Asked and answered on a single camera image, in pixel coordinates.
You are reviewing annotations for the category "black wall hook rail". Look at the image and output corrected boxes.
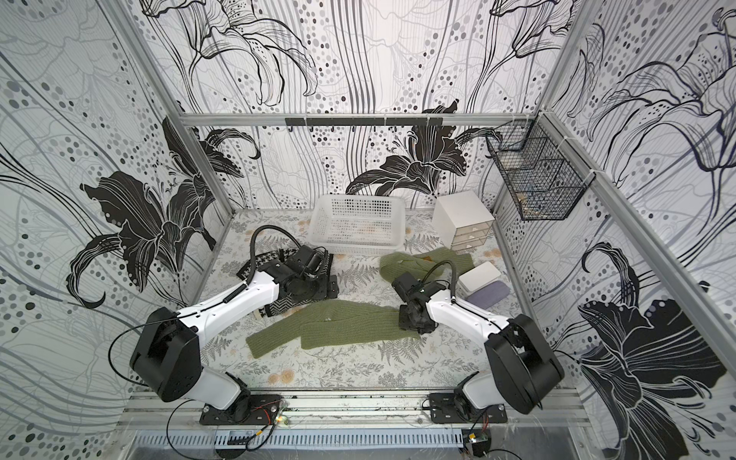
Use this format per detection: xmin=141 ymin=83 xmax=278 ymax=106
xmin=285 ymin=116 xmax=445 ymax=127

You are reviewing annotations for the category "white mini drawer cabinet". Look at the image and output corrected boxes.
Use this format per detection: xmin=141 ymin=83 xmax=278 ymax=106
xmin=432 ymin=191 xmax=495 ymax=252

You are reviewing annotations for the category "green knitted scarf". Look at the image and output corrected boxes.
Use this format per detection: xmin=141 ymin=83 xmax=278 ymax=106
xmin=246 ymin=247 xmax=475 ymax=358

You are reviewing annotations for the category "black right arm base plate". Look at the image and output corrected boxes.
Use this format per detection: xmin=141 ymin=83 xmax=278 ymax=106
xmin=427 ymin=392 xmax=508 ymax=425

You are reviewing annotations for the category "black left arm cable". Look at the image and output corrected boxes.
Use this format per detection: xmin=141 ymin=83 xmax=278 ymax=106
xmin=246 ymin=223 xmax=303 ymax=283

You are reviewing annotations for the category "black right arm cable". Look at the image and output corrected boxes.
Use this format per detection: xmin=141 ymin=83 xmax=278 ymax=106
xmin=419 ymin=260 xmax=459 ymax=303

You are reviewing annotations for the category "black white patterned scarf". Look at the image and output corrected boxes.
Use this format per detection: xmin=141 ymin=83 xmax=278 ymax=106
xmin=236 ymin=248 xmax=339 ymax=317

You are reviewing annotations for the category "black wire wall basket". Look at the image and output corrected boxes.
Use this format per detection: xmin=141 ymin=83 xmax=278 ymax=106
xmin=485 ymin=113 xmax=595 ymax=222

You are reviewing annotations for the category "white plastic laundry basket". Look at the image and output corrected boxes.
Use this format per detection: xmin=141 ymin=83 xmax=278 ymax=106
xmin=308 ymin=195 xmax=406 ymax=256

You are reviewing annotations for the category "lavender flat pad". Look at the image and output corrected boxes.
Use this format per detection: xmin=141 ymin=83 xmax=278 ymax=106
xmin=466 ymin=280 xmax=511 ymax=311

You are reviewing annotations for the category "white rectangular box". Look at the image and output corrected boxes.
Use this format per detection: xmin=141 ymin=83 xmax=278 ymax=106
xmin=457 ymin=262 xmax=501 ymax=296

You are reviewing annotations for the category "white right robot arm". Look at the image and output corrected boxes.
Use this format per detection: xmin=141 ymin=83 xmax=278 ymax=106
xmin=392 ymin=272 xmax=565 ymax=425

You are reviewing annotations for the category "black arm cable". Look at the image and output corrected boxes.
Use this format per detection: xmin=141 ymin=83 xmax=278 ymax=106
xmin=246 ymin=223 xmax=303 ymax=283
xmin=419 ymin=260 xmax=459 ymax=303

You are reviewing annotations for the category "white slotted cable duct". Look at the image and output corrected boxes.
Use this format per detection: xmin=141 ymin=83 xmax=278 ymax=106
xmin=133 ymin=429 xmax=464 ymax=450

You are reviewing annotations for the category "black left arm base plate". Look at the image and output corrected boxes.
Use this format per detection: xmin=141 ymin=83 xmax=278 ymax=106
xmin=199 ymin=393 xmax=284 ymax=427

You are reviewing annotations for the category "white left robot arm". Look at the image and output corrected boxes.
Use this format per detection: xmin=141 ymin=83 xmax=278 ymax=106
xmin=130 ymin=245 xmax=333 ymax=410

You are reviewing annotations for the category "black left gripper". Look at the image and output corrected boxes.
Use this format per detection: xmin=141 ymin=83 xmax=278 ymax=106
xmin=290 ymin=271 xmax=339 ymax=303

